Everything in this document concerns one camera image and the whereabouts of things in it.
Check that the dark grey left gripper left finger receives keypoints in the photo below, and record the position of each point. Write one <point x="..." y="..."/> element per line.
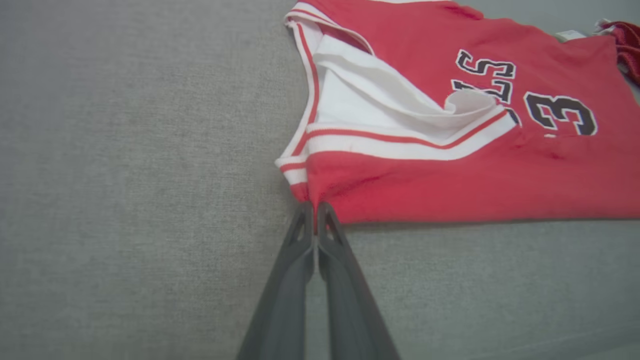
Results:
<point x="285" y="300"/>

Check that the red white shorts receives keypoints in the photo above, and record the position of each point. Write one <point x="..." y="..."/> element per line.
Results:
<point x="630" y="50"/>

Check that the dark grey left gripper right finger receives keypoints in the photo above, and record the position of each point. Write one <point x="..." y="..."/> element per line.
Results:
<point x="350" y="310"/>

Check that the red basketball jersey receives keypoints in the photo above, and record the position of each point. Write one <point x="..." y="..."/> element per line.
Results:
<point x="450" y="185"/>

